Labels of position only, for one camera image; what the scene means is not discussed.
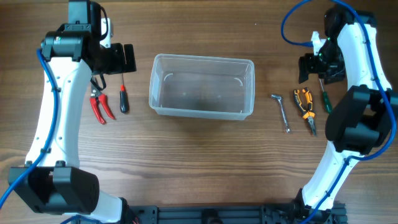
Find clear plastic container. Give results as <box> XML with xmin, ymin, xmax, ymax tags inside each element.
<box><xmin>149</xmin><ymin>54</ymin><xmax>255</xmax><ymax>121</ymax></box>

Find black aluminium base frame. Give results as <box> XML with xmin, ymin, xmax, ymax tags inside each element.
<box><xmin>130</xmin><ymin>203</ymin><xmax>348</xmax><ymax>224</ymax></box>

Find black red screwdriver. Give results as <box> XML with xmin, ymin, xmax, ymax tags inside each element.
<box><xmin>119</xmin><ymin>74</ymin><xmax>129</xmax><ymax>114</ymax></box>

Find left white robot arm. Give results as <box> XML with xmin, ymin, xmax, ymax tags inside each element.
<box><xmin>8</xmin><ymin>1</ymin><xmax>139</xmax><ymax>223</ymax></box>

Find blue cable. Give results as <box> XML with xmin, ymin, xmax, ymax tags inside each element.
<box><xmin>280</xmin><ymin>0</ymin><xmax>398</xmax><ymax>224</ymax></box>
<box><xmin>0</xmin><ymin>48</ymin><xmax>60</xmax><ymax>209</ymax></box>

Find green screwdriver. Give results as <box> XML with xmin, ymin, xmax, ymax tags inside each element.
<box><xmin>319</xmin><ymin>78</ymin><xmax>333</xmax><ymax>114</ymax></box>

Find right blue cable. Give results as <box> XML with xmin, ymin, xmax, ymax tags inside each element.
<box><xmin>280</xmin><ymin>0</ymin><xmax>398</xmax><ymax>224</ymax></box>

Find silver socket wrench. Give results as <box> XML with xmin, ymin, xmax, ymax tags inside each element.
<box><xmin>271</xmin><ymin>94</ymin><xmax>291</xmax><ymax>133</ymax></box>

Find left blue cable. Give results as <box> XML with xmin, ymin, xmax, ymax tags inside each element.
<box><xmin>0</xmin><ymin>48</ymin><xmax>60</xmax><ymax>209</ymax></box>

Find orange black pliers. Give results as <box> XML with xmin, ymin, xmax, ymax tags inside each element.
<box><xmin>293</xmin><ymin>87</ymin><xmax>317</xmax><ymax>136</ymax></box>

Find red handled pruning shears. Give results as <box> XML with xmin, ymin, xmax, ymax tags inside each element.
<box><xmin>90</xmin><ymin>77</ymin><xmax>116</xmax><ymax>124</ymax></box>

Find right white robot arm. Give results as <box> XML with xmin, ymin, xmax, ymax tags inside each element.
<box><xmin>294</xmin><ymin>2</ymin><xmax>397</xmax><ymax>223</ymax></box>

